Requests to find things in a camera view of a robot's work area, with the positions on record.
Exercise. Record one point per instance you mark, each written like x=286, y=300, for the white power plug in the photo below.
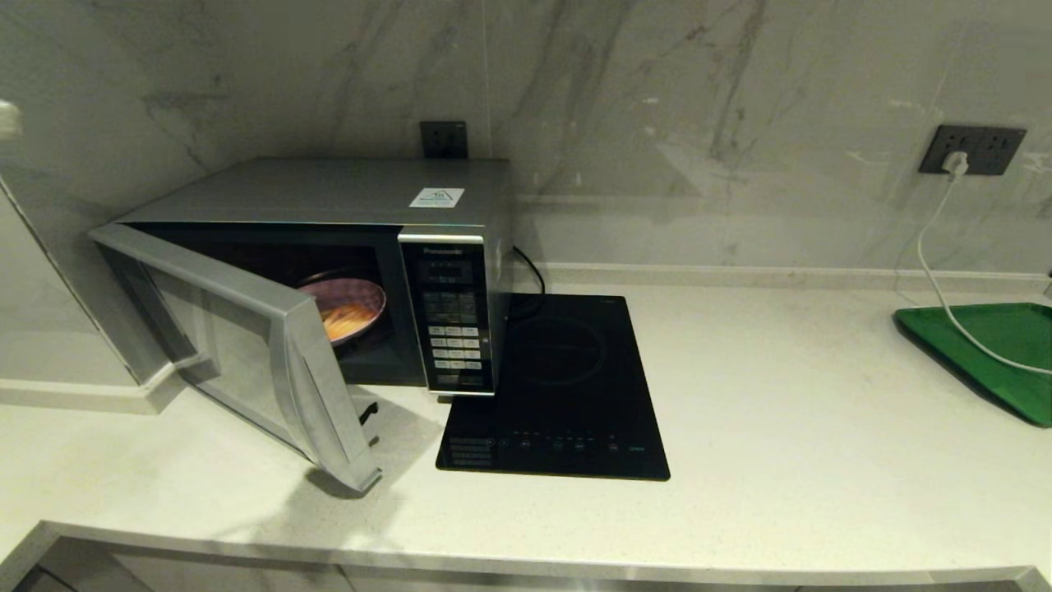
x=955, y=164

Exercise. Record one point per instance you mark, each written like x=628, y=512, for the green plastic tray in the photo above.
x=1011, y=339

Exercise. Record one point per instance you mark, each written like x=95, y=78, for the black induction cooktop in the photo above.
x=567, y=370

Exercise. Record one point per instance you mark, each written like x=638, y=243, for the wrapped left gripper finger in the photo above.
x=8, y=119

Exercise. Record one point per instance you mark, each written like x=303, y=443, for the black wide wall socket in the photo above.
x=994, y=150

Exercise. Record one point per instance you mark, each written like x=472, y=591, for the glass microwave door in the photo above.
x=246, y=362

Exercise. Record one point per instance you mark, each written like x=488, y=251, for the purple plastic plate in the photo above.
x=345, y=289

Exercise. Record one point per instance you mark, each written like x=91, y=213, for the silver Panasonic microwave body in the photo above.
x=329, y=189

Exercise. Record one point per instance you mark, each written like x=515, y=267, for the white warning sticker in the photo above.
x=436, y=197

